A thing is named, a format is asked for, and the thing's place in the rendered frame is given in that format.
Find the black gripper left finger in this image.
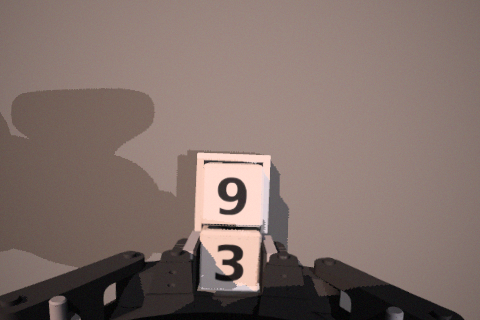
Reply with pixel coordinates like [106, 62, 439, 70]
[0, 231, 201, 320]

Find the cream rectangular tray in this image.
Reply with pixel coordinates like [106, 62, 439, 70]
[195, 153, 270, 233]

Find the peach calendar cube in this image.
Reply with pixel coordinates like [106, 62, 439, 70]
[201, 162, 264, 227]
[199, 226, 262, 292]

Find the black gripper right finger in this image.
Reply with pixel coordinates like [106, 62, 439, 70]
[258, 233, 464, 320]

